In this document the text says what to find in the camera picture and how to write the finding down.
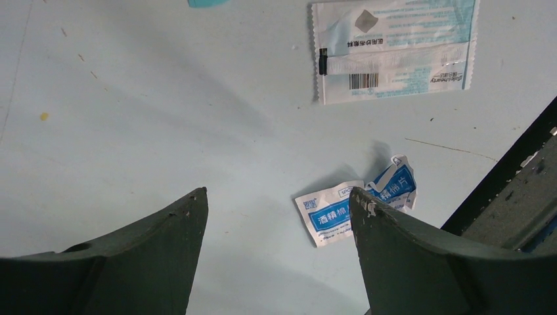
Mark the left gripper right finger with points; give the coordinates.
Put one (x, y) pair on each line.
(411, 267)

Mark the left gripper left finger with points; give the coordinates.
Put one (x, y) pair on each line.
(146, 267)

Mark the blue white sachet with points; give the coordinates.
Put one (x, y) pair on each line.
(326, 213)

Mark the teal wrapper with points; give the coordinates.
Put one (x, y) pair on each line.
(201, 4)

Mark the long white teal packet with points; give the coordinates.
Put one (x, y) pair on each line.
(369, 50)

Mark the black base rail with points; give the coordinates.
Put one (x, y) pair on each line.
(514, 206)

